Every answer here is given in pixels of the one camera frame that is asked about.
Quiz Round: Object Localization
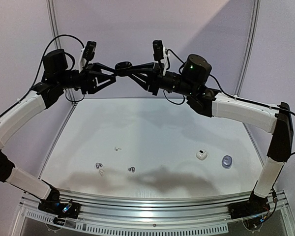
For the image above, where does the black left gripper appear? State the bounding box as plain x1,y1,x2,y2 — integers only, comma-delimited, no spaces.
57,62,119,94

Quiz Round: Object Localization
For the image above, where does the black charging case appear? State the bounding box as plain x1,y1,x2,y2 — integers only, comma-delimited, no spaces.
115,61,133,77

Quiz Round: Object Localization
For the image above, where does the white charging case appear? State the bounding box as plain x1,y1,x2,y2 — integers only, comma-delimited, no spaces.
196,149,208,161

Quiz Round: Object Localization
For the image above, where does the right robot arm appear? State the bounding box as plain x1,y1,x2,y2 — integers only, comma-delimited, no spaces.
118,54,294,214

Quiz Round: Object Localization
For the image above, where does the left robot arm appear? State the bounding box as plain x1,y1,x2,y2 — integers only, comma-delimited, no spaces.
0,48,116,213

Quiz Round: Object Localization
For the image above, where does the translucent blue charging case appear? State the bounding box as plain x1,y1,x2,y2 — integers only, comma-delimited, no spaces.
221,155,233,169

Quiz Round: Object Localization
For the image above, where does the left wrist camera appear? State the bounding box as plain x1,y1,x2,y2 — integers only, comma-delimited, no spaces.
78,41,97,72

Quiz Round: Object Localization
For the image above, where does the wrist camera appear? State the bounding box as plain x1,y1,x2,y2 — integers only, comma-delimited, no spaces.
152,40,171,76
78,41,97,72

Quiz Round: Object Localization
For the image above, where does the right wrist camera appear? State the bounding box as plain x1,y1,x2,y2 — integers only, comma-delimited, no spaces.
152,40,171,76

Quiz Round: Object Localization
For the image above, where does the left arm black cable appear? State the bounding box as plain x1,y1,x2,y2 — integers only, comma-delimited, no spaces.
27,34,86,102

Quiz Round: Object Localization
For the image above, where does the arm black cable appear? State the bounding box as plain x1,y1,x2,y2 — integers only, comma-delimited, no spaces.
27,34,86,102
163,48,295,154

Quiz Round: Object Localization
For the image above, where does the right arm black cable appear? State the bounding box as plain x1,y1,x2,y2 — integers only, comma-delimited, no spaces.
163,48,295,154

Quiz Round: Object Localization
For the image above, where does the left aluminium corner post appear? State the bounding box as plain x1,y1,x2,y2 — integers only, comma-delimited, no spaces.
46,0,59,38

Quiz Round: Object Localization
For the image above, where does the aluminium corner post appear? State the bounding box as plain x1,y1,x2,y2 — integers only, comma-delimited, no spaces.
46,0,59,38
235,0,261,95

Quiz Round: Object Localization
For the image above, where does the right aluminium corner post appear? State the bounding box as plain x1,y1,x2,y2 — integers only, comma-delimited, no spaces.
235,0,261,95

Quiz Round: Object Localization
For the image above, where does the aluminium front rail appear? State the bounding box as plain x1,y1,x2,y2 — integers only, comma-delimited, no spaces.
19,189,290,222

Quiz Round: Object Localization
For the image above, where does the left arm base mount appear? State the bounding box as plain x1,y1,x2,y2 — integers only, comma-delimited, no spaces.
38,199,82,225

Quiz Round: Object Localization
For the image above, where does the perforated white cable tray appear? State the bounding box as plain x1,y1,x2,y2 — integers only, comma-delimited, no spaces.
18,210,229,236

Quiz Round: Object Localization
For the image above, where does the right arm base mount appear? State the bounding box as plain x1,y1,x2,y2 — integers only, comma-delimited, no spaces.
227,192,270,219

